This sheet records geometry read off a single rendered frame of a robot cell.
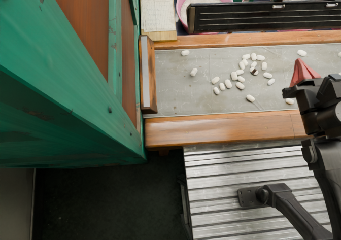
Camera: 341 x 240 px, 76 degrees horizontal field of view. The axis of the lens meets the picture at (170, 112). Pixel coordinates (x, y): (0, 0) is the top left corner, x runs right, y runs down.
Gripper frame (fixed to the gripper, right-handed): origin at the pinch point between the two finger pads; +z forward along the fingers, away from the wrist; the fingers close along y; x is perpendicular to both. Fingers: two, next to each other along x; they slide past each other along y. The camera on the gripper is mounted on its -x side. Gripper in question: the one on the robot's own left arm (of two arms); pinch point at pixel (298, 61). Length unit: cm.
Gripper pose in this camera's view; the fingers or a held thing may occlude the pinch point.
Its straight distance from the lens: 69.9
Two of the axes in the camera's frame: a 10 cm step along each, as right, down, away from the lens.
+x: -0.4, 2.8, 9.6
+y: -9.9, 0.8, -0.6
